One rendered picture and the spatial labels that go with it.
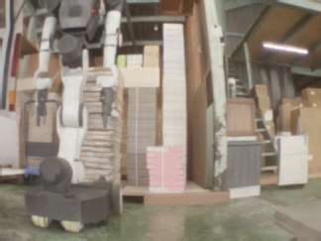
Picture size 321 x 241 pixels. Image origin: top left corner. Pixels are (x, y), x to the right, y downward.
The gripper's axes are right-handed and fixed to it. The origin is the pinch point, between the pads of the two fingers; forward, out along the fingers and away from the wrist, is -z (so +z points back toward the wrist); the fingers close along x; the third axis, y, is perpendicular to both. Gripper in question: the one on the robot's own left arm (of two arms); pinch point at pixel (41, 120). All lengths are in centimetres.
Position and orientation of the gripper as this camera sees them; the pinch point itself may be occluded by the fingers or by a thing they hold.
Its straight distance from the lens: 163.9
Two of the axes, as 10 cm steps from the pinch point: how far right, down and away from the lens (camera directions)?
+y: -10.0, -0.1, -0.8
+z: 0.2, -10.0, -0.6
